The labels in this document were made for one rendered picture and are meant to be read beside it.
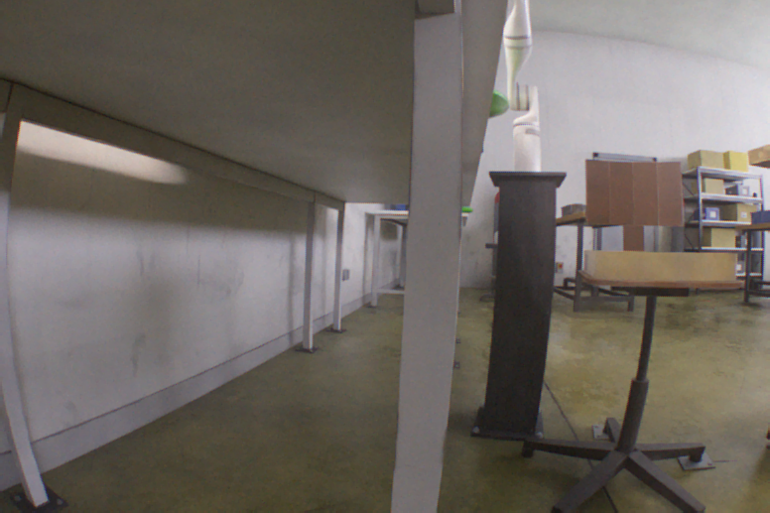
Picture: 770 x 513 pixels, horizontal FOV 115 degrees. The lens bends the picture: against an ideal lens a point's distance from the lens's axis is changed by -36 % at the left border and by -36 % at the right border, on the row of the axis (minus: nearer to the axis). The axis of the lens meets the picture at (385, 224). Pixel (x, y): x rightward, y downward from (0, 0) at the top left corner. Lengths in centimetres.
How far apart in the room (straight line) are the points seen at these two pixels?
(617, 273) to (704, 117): 686
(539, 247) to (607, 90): 570
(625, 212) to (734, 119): 694
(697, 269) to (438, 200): 68
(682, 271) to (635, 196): 47
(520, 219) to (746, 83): 784
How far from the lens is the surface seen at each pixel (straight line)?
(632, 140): 664
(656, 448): 120
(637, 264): 83
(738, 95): 842
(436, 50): 32
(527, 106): 135
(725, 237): 675
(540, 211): 120
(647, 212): 128
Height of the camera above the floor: 62
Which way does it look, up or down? 3 degrees up
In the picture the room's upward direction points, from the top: 3 degrees clockwise
